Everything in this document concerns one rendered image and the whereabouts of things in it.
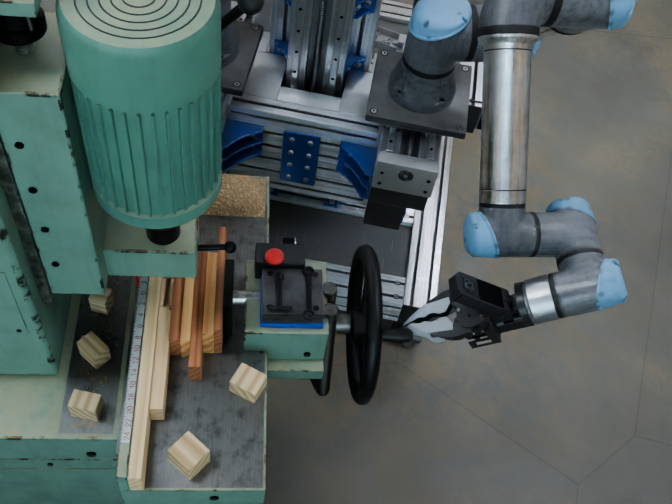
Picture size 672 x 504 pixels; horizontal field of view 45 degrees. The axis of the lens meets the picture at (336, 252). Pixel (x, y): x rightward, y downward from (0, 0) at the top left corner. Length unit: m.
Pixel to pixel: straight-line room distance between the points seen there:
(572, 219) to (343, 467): 1.11
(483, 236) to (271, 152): 0.82
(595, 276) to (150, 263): 0.69
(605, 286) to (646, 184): 1.77
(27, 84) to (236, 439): 0.61
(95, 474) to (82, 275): 0.44
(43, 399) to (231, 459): 0.36
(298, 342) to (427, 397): 1.08
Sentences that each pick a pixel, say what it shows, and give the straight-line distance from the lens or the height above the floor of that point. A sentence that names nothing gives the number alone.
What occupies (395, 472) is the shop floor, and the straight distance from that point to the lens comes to 2.26.
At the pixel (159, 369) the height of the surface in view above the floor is 0.94.
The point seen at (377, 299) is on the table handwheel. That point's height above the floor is 0.95.
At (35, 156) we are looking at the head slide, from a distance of 1.05.
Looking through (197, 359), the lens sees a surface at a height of 0.95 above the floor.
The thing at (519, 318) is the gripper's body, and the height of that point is 0.95.
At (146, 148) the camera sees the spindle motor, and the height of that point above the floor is 1.35.
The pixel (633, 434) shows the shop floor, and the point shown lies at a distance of 2.52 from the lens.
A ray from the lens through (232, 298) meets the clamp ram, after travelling 1.29.
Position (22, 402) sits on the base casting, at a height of 0.80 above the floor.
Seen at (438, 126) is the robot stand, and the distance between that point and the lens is 1.82.
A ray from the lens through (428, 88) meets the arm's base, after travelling 1.80.
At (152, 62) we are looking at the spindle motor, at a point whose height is 1.49.
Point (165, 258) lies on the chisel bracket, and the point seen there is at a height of 1.05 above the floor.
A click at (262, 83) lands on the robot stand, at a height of 0.73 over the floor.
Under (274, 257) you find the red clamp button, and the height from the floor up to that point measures 1.02.
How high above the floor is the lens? 2.09
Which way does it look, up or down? 55 degrees down
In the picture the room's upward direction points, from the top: 11 degrees clockwise
